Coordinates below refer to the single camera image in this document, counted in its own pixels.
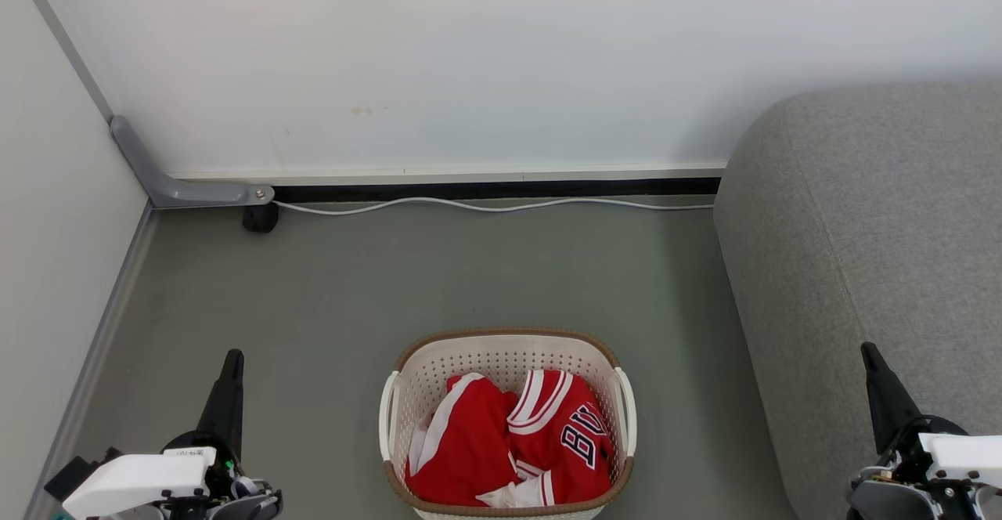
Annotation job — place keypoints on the grey fabric sofa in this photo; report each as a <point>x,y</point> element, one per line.
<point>861,230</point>

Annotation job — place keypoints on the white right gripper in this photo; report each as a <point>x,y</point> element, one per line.
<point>959,453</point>

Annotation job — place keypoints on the grey metal partition foot bracket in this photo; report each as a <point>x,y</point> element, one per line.
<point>182,192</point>

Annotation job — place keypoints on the cream perforated laundry basket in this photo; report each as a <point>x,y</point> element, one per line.
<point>501,355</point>

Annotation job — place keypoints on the red shorts with white stripe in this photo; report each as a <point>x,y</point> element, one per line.
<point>468,451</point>

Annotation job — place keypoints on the black baseboard strip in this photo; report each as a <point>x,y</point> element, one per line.
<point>501,189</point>

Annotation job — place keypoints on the black caster wheel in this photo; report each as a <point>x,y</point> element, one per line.
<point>261,218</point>

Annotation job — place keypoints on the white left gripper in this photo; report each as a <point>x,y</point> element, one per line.
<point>137,482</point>

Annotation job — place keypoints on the red jersey with letters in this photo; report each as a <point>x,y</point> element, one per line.
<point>565,435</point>

